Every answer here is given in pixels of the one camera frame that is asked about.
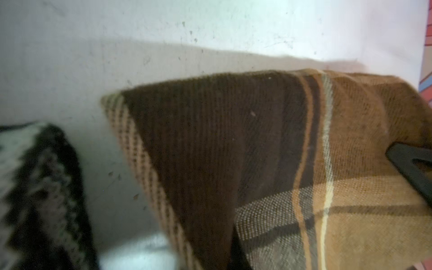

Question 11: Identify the smiley houndstooth scarf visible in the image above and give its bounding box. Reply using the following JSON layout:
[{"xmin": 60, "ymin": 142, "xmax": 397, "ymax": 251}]
[{"xmin": 1, "ymin": 122, "xmax": 99, "ymax": 270}]

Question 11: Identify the brown plaid scarf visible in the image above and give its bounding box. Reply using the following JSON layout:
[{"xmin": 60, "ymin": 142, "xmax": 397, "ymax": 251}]
[{"xmin": 101, "ymin": 69, "xmax": 432, "ymax": 270}]

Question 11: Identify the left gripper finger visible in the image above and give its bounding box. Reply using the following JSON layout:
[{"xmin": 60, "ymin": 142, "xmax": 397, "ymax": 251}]
[{"xmin": 385, "ymin": 143, "xmax": 432, "ymax": 206}]

